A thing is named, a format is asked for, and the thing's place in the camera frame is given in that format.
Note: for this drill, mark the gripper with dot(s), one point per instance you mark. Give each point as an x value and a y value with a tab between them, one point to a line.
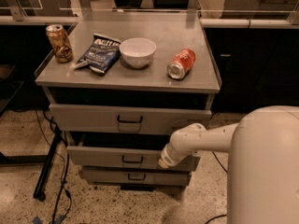
167	157

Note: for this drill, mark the grey drawer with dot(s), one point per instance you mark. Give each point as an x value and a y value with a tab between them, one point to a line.
103	175
118	150
121	119

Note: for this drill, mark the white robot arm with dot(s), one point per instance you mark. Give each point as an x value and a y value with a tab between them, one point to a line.
263	164

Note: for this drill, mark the grey bottom drawer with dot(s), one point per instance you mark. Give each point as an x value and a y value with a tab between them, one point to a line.
103	175

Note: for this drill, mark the grey drawer cabinet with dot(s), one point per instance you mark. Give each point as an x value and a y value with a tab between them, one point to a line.
136	77

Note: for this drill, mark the grey top drawer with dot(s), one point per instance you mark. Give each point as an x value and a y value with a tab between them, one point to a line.
121	119

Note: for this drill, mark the orange soda can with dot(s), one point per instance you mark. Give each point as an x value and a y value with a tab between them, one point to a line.
181	64

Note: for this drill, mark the white bowl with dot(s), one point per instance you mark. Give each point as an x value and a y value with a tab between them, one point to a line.
137	52

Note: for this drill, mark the blue potato chip bag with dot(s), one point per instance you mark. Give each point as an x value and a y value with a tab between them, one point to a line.
101	55

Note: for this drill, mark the crushed gold soda can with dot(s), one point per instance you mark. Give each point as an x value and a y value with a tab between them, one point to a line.
60	43

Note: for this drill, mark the black table leg frame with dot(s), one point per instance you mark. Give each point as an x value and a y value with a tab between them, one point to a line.
45	160

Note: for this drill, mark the white horizontal rail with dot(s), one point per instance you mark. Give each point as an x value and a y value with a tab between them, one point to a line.
209	23

